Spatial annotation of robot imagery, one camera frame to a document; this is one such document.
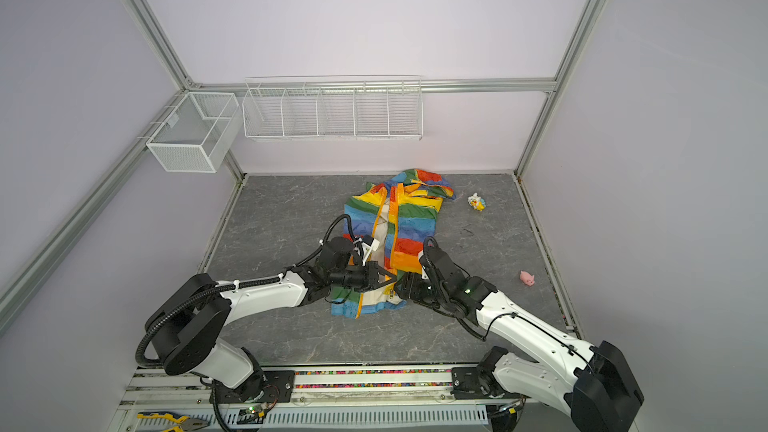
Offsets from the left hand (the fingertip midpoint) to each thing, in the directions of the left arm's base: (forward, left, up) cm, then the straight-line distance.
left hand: (396, 284), depth 79 cm
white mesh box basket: (+52, +64, +12) cm, 83 cm away
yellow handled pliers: (-26, +51, -10) cm, 58 cm away
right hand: (-2, -1, -1) cm, 2 cm away
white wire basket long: (+55, +17, +18) cm, 61 cm away
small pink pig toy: (+4, -40, -10) cm, 42 cm away
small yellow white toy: (+34, -32, -10) cm, 47 cm away
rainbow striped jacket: (+30, -3, -10) cm, 32 cm away
